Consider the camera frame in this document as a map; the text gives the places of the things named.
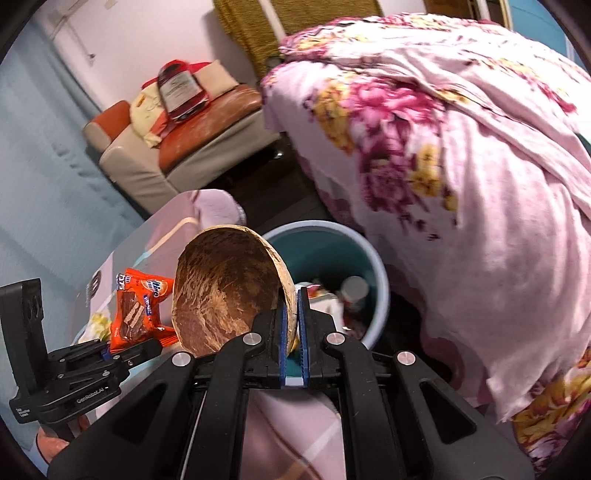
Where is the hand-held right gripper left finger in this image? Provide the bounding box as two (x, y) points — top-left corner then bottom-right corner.
(48, 286), (289, 480)

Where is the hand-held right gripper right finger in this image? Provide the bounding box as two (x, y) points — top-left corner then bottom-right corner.
(297, 286), (536, 480)

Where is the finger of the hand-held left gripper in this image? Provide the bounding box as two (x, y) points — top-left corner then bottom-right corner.
(108, 338), (162, 370)
(76, 339), (112, 363)

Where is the orange snack packet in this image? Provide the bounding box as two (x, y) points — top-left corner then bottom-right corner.
(110, 268), (181, 352)

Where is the brown coconut shell bowl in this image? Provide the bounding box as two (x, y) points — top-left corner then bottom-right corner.
(171, 224), (299, 359)

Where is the blue plastic waste bin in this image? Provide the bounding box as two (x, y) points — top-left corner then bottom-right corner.
(261, 220), (391, 349)

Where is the person's left hand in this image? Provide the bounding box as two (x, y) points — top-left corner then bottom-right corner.
(37, 427), (75, 463)

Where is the yellow printed wrapper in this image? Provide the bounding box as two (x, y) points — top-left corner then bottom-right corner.
(88, 313), (112, 342)

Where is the clear bottle with red label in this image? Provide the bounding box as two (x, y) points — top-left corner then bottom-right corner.
(339, 276), (371, 336)

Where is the pink striped tablecloth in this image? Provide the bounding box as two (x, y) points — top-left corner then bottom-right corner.
(78, 188), (352, 480)

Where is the light blue curtain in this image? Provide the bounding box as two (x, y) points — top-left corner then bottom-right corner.
(0, 18), (148, 416)

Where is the beige and orange armchair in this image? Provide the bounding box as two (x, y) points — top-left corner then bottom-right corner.
(83, 85), (282, 215)

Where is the pink floral blanket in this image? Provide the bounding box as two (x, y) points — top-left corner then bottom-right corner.
(261, 13), (591, 472)

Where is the pale yellow bag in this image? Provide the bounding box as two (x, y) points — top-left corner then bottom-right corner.
(130, 90), (174, 148)

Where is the dark red pouch on chair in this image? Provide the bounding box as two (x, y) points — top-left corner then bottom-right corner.
(157, 62), (213, 122)

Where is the beige cushion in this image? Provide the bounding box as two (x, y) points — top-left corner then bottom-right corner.
(189, 60), (242, 100)

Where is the red cloth bag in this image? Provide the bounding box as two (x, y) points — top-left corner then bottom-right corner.
(142, 59), (211, 88)

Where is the yellow woven cloth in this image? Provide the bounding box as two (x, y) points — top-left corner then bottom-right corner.
(213, 0), (384, 80)

